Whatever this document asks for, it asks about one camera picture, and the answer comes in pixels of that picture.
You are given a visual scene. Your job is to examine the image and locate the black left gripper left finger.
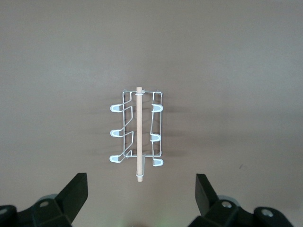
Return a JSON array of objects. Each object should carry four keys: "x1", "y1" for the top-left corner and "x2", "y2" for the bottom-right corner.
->
[{"x1": 0, "y1": 172, "x2": 89, "y2": 227}]

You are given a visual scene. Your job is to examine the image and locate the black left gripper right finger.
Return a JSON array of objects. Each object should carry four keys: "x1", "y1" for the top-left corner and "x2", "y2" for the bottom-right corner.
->
[{"x1": 187, "y1": 173, "x2": 294, "y2": 227}]

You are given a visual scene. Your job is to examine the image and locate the white wire cup rack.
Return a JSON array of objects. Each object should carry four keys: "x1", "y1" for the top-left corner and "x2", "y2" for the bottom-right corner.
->
[{"x1": 109, "y1": 87, "x2": 164, "y2": 183}]

